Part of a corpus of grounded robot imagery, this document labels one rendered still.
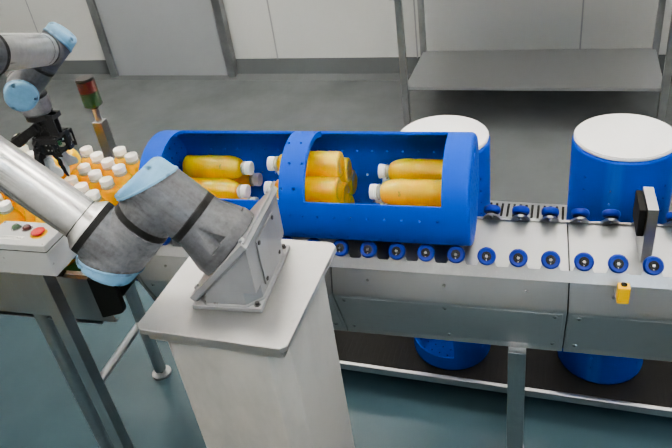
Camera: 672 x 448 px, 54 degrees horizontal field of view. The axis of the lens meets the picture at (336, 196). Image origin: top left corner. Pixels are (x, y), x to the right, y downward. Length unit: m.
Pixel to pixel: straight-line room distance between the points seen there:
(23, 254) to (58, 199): 0.58
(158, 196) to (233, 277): 0.21
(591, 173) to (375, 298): 0.71
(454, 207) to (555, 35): 3.50
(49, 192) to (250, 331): 0.45
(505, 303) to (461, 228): 0.25
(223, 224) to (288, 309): 0.21
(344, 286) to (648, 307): 0.74
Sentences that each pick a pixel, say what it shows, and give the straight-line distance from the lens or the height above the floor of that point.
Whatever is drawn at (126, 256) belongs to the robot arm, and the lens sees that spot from 1.31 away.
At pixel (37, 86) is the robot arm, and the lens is 1.73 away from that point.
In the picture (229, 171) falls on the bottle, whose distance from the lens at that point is 1.87.
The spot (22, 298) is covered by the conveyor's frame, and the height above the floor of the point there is 0.80.
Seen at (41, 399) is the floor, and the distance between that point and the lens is 3.10.
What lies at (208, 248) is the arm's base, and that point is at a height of 1.29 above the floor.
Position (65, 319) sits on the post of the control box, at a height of 0.80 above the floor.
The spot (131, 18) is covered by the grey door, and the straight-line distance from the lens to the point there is 5.94.
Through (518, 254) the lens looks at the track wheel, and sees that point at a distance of 1.66.
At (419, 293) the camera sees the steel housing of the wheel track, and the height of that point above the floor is 0.85.
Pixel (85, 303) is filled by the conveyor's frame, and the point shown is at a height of 0.80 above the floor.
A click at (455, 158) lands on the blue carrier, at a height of 1.22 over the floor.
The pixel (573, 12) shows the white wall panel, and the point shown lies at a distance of 4.91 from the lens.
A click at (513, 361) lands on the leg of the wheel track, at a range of 1.92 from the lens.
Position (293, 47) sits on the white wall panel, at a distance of 5.39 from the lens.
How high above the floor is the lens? 2.00
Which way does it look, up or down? 32 degrees down
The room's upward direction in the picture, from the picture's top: 9 degrees counter-clockwise
